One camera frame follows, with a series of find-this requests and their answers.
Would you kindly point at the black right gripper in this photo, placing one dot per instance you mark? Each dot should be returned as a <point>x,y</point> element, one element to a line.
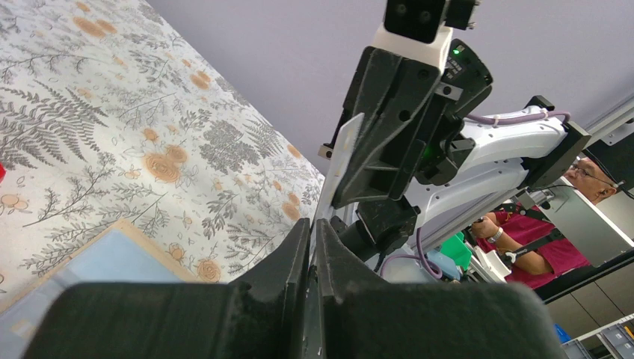
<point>413,114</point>

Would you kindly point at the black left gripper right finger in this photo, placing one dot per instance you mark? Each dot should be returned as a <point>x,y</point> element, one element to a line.
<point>365,316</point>

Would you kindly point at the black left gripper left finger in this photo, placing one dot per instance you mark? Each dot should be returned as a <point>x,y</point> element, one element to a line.
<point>258,315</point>

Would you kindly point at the beige card holder wallet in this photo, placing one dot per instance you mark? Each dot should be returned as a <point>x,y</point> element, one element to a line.
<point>121,253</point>

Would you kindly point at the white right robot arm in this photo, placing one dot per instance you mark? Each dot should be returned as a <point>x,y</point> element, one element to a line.
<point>507,157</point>

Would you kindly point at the person in red shirt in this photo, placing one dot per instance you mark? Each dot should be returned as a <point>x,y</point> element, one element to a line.
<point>501,232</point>

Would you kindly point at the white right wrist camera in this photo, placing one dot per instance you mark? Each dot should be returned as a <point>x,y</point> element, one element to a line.
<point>423,30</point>

